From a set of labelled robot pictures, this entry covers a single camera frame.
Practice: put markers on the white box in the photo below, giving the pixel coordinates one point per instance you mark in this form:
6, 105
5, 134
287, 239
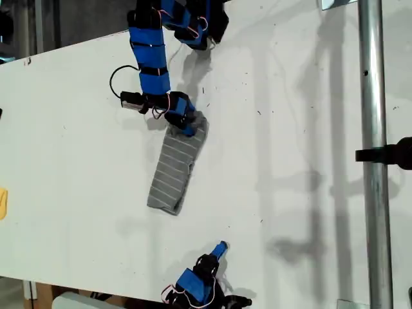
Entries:
74, 302

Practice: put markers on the wooden table leg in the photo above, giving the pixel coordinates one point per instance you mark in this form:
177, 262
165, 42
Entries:
45, 297

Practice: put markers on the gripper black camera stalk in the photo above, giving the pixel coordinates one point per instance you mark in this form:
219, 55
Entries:
154, 103

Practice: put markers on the steel post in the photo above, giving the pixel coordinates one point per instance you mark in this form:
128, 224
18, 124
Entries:
375, 161

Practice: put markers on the yellow object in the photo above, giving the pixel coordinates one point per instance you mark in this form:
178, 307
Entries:
2, 204

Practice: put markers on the grey striped towel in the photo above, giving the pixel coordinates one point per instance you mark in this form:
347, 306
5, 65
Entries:
174, 174

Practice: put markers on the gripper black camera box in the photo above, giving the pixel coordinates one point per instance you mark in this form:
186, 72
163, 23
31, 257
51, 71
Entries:
132, 100
239, 302

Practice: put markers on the black clamp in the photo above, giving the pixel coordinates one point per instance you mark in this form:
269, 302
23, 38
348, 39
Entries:
396, 153

